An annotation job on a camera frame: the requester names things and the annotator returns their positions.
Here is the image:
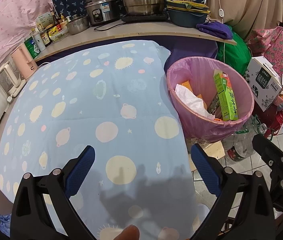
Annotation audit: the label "green plastic bag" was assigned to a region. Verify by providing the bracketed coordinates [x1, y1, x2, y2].
[216, 25, 252, 76]

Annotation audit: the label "white tissue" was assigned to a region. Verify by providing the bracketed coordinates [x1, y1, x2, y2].
[175, 84, 215, 120]

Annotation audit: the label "green white small carton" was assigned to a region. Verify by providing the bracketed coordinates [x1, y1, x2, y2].
[207, 93, 220, 115]

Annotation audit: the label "purple folded cloth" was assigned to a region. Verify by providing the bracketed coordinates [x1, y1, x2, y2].
[196, 22, 233, 40]

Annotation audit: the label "fingertip at bottom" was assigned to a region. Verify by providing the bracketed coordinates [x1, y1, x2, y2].
[114, 225, 140, 240]

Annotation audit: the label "yellow green stacked trays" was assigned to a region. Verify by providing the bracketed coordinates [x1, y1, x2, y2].
[167, 0, 210, 15]

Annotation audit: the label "green white package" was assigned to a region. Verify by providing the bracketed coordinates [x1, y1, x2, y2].
[24, 36, 40, 59]

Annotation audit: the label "small steel lidded pot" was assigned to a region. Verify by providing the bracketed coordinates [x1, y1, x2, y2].
[67, 15, 89, 35]

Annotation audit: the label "light blue spotted tablecloth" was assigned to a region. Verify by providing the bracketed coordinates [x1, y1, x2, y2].
[0, 39, 211, 240]

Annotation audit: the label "pink electric kettle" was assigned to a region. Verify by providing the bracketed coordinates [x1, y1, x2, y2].
[11, 43, 38, 80]

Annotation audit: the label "steel rice cooker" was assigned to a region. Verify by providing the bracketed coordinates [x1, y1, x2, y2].
[85, 0, 120, 26]

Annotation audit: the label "white cord switch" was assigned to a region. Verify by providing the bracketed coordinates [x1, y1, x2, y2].
[218, 8, 225, 18]

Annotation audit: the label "white floral cardboard box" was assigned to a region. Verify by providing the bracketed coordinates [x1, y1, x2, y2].
[245, 56, 282, 112]

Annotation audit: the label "beige curtain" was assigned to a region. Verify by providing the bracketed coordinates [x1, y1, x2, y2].
[207, 0, 283, 40]

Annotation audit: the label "dark teal basin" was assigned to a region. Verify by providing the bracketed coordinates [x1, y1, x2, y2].
[167, 9, 207, 28]

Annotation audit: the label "bright green long box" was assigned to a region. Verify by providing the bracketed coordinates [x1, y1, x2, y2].
[213, 69, 239, 121]

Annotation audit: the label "black induction cooktop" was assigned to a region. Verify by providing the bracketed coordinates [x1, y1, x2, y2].
[121, 15, 168, 23]

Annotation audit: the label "dark soy sauce bottle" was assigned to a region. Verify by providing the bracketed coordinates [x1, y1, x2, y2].
[40, 29, 51, 47]

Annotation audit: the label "white appliance with handle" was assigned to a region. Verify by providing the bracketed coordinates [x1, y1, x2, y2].
[0, 61, 26, 98]

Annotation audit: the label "white plastic bottle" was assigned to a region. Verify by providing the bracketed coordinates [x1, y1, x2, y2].
[32, 31, 46, 52]

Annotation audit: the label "pink lined trash bin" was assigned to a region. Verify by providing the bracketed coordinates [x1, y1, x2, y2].
[167, 56, 254, 142]

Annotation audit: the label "orange foam fruit net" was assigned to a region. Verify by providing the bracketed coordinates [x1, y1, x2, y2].
[175, 80, 202, 104]

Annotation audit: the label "pink floral fabric bundle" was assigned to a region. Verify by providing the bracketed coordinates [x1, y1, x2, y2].
[246, 26, 283, 76]

